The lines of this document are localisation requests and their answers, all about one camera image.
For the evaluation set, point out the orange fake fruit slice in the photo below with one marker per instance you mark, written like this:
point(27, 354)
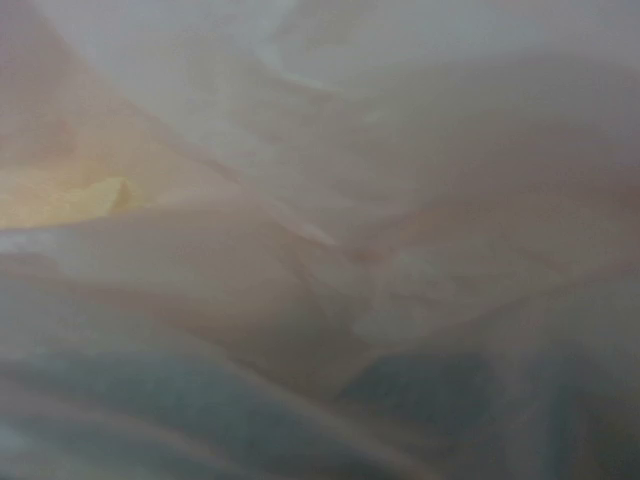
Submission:
point(39, 199)

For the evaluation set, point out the pink plastic bag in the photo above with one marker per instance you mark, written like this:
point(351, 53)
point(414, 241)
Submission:
point(379, 240)

